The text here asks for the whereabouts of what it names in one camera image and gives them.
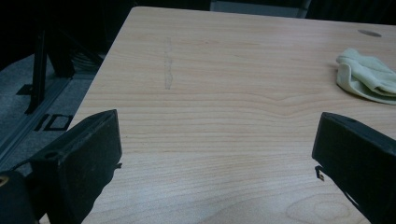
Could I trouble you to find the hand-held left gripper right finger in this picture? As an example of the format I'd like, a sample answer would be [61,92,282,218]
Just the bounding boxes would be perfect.
[311,111,396,224]

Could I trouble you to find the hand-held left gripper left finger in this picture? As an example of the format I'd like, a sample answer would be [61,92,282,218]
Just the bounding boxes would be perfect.
[28,108,123,224]

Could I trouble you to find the pale green sock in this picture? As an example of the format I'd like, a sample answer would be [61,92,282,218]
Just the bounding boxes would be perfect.
[335,47,396,105]

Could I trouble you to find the black metal stand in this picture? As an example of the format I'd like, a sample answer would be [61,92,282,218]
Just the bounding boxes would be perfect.
[17,27,105,115]

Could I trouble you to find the grey furniture panel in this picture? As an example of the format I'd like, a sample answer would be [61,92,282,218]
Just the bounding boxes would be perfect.
[209,0,312,19]

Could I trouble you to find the metal floor rail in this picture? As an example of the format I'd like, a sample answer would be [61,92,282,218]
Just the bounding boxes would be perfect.
[0,76,75,163]

